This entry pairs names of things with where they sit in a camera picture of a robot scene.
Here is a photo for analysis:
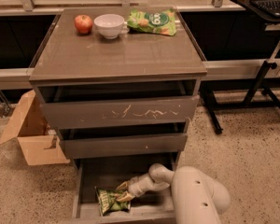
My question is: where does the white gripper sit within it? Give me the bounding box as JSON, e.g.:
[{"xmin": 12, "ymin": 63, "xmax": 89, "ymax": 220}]
[{"xmin": 116, "ymin": 176, "xmax": 147, "ymax": 203}]

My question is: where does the green jalapeno chip bag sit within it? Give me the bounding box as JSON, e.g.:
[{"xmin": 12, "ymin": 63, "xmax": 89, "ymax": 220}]
[{"xmin": 95, "ymin": 188, "xmax": 131, "ymax": 216}]

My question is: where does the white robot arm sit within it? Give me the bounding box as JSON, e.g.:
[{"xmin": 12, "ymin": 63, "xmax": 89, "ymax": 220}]
[{"xmin": 117, "ymin": 163, "xmax": 231, "ymax": 224}]

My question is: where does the grey bottom drawer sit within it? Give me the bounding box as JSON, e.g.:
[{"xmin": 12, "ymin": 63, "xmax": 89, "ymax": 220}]
[{"xmin": 72, "ymin": 153, "xmax": 177, "ymax": 224}]

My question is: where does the grey drawer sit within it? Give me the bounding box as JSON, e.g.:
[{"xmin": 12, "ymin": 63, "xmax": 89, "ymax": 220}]
[
  {"xmin": 72, "ymin": 153, "xmax": 177, "ymax": 224},
  {"xmin": 39, "ymin": 79, "xmax": 198, "ymax": 130},
  {"xmin": 60, "ymin": 122, "xmax": 188, "ymax": 159}
]

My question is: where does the grey middle drawer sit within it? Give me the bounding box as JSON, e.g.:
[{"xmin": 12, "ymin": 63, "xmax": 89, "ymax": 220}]
[{"xmin": 60, "ymin": 122, "xmax": 188, "ymax": 159}]

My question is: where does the grey top drawer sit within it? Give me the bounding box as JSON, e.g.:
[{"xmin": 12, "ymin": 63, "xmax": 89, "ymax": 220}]
[{"xmin": 39, "ymin": 79, "xmax": 198, "ymax": 130}]

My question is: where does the grey drawer cabinet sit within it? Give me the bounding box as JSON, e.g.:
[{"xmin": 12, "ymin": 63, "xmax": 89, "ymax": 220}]
[{"xmin": 28, "ymin": 6, "xmax": 208, "ymax": 224}]

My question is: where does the green snack bag on counter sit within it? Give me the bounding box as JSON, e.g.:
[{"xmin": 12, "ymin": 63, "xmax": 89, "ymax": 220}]
[{"xmin": 127, "ymin": 8, "xmax": 176, "ymax": 36}]

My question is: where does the brown cardboard box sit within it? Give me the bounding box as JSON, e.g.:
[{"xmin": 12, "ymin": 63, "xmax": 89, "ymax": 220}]
[{"xmin": 0, "ymin": 91, "xmax": 70, "ymax": 166}]

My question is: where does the white ceramic bowl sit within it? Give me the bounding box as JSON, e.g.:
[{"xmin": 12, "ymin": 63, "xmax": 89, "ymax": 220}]
[{"xmin": 94, "ymin": 14, "xmax": 124, "ymax": 39}]

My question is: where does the red apple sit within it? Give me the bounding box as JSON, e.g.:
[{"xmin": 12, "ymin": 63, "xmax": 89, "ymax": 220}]
[{"xmin": 74, "ymin": 15, "xmax": 92, "ymax": 35}]

